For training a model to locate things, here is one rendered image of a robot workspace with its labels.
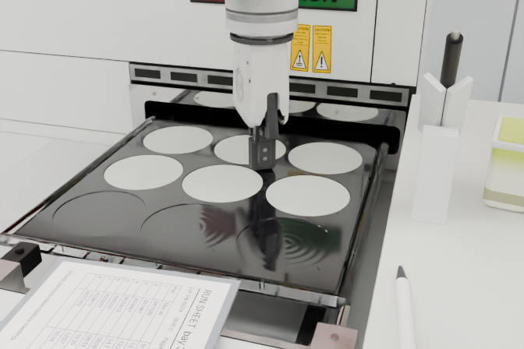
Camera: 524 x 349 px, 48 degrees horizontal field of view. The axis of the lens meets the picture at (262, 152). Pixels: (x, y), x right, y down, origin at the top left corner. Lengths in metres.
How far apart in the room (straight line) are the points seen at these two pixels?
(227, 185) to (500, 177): 0.32
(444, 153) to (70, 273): 0.31
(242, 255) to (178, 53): 0.43
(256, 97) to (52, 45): 0.48
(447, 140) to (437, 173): 0.03
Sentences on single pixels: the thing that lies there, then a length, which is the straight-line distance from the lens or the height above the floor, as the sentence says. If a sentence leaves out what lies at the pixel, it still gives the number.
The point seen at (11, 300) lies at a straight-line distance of 0.48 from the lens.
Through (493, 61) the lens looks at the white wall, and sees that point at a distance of 2.40.
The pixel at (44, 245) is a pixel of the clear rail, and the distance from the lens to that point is 0.65.
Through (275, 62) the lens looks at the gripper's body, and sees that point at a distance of 0.66.
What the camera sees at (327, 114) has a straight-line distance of 0.88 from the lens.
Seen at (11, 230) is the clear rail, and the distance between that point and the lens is 0.68.
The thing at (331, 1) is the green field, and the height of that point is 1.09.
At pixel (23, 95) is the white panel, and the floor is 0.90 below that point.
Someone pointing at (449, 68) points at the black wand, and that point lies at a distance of 0.48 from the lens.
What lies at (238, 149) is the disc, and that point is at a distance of 0.81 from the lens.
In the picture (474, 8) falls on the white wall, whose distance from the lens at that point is 2.35.
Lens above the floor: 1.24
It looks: 25 degrees down
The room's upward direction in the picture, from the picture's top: straight up
